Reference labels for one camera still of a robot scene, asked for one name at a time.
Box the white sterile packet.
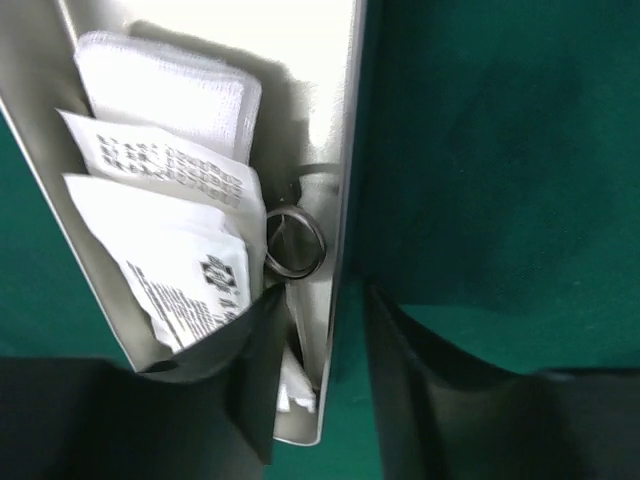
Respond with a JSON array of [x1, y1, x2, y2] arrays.
[[57, 109, 267, 242], [64, 174, 252, 352]]

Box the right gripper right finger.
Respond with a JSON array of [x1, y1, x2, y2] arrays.
[[364, 287, 639, 479]]

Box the small silver scissors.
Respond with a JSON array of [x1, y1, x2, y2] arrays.
[[265, 205, 327, 280]]

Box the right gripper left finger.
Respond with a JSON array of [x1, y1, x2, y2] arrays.
[[1, 287, 285, 479]]

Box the green surgical cloth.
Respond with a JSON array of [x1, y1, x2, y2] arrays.
[[0, 0, 640, 376]]

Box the white gauze pad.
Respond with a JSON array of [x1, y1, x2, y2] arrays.
[[74, 31, 262, 164], [276, 346, 316, 414]]

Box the silver metal tray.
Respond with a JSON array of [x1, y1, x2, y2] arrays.
[[0, 0, 371, 446]]

